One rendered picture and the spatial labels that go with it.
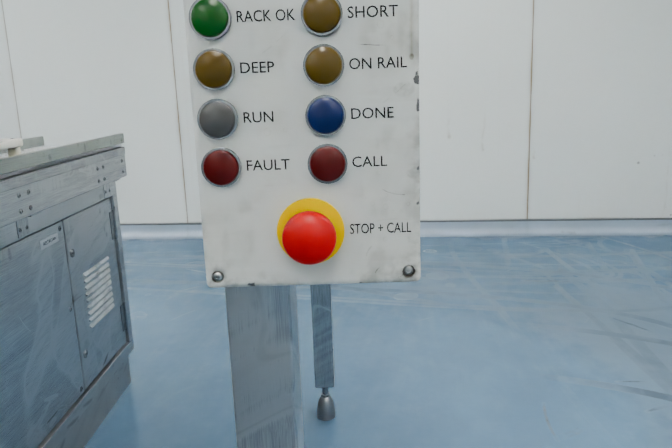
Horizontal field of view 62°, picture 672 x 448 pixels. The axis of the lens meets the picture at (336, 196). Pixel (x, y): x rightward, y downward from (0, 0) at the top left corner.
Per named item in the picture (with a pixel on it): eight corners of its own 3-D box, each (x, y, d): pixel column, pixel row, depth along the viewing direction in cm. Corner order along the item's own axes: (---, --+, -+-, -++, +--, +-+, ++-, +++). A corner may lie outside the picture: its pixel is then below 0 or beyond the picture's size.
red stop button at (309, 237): (337, 267, 41) (335, 213, 40) (282, 268, 41) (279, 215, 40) (337, 249, 45) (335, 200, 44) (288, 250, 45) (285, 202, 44)
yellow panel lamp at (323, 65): (343, 84, 40) (342, 44, 40) (305, 85, 40) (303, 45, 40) (343, 84, 41) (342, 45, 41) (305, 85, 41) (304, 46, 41)
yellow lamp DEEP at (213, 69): (232, 88, 41) (229, 48, 40) (194, 89, 41) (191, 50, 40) (234, 88, 41) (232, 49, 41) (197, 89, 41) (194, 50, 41)
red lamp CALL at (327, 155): (346, 182, 42) (345, 145, 41) (309, 183, 42) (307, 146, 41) (346, 180, 43) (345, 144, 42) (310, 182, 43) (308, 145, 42)
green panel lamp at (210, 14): (229, 36, 40) (226, -5, 39) (190, 38, 40) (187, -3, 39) (231, 37, 41) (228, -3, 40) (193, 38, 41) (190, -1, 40)
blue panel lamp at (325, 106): (345, 134, 41) (343, 95, 41) (307, 135, 41) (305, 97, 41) (344, 133, 42) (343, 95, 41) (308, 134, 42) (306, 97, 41)
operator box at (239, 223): (421, 282, 44) (418, -72, 39) (206, 289, 44) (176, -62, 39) (411, 259, 50) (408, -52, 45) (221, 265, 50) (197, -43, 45)
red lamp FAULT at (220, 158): (239, 186, 42) (237, 149, 41) (202, 187, 42) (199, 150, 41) (241, 184, 43) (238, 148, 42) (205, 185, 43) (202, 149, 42)
